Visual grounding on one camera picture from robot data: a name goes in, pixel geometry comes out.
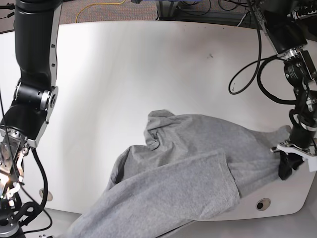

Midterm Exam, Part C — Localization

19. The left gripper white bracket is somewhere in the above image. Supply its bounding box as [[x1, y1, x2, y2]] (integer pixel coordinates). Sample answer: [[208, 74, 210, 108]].
[[270, 123, 317, 180]]

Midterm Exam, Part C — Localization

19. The grey T-shirt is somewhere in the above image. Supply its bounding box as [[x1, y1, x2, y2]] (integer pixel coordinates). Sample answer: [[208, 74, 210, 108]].
[[62, 110, 290, 238]]

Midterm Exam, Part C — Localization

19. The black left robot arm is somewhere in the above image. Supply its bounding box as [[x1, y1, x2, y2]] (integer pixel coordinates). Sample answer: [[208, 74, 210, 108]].
[[244, 0, 317, 180]]

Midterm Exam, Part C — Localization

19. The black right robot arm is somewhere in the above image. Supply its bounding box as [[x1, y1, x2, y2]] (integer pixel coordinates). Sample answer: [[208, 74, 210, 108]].
[[0, 0, 62, 238]]

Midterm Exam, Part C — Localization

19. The right table cable grommet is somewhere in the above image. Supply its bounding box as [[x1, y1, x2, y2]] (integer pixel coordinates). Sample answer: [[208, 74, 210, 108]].
[[256, 198, 271, 211]]

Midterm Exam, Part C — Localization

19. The table cable grommet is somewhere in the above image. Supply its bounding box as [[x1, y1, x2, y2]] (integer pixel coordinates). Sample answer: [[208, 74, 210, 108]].
[[39, 188, 53, 202], [256, 198, 271, 211]]

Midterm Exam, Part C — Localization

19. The yellow floor cable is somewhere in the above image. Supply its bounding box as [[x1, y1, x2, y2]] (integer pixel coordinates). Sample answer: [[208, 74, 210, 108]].
[[75, 0, 126, 23]]

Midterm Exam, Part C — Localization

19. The left table cable grommet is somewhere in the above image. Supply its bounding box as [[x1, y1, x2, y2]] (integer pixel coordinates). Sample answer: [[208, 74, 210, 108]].
[[39, 188, 53, 202]]

